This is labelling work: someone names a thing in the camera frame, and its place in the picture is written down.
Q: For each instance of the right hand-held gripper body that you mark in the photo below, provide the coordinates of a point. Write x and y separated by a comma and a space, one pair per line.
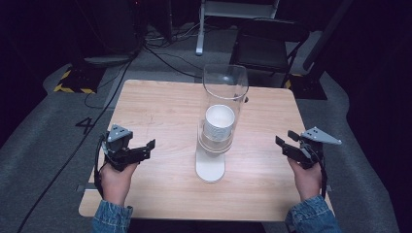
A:
312, 145

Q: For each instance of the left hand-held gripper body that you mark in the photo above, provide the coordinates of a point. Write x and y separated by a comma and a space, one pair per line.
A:
118, 152

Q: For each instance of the person's left hand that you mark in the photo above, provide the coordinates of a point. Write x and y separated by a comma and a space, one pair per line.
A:
117, 183

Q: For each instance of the person's right hand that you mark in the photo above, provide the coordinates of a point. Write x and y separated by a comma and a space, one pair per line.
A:
306, 181

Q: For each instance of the clear tube cup dispenser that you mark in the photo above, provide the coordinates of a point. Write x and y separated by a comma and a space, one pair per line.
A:
217, 161

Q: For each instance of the stack of white paper cups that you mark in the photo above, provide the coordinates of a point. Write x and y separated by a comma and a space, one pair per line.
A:
219, 121

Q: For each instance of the grey flat stand base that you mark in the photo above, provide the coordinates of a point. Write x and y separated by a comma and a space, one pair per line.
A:
108, 60

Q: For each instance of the black folding chair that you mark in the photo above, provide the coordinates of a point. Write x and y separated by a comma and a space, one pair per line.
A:
262, 48

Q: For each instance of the dark slanted metal stand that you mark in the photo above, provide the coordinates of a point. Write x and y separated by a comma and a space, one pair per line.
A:
327, 35

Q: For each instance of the black computer tower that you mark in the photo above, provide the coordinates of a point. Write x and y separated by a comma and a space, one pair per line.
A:
120, 26

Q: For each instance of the yellow black striped base plate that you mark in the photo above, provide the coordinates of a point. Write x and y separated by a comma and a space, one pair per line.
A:
307, 87
76, 81

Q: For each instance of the white desk frame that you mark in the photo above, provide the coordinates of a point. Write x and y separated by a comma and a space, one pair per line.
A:
200, 32

